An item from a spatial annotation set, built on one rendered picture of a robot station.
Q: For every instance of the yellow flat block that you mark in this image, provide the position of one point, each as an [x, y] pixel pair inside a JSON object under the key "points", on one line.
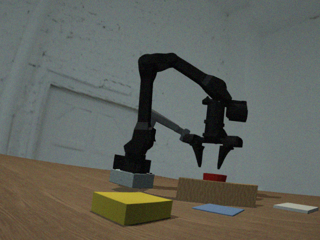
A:
{"points": [[131, 207]]}

